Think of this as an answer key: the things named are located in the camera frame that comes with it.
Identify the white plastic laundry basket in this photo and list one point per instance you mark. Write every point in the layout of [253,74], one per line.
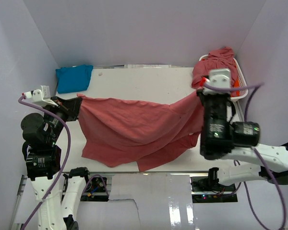
[243,93]

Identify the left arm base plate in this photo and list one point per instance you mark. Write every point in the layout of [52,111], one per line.
[96,191]

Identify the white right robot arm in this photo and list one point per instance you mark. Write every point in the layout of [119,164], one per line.
[223,139]

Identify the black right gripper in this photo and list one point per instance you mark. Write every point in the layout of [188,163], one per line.
[202,96]

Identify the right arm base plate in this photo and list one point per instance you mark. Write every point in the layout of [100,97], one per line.
[213,192]

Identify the pink t-shirt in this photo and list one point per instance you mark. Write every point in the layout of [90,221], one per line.
[216,59]
[150,134]

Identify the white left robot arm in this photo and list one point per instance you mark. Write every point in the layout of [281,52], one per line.
[46,148]

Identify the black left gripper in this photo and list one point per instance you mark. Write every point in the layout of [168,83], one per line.
[70,107]

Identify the folded blue t-shirt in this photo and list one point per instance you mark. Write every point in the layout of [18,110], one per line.
[73,79]

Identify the pink t-shirt in basket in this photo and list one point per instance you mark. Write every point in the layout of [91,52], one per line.
[216,59]

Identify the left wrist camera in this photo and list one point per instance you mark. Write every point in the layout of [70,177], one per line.
[40,96]

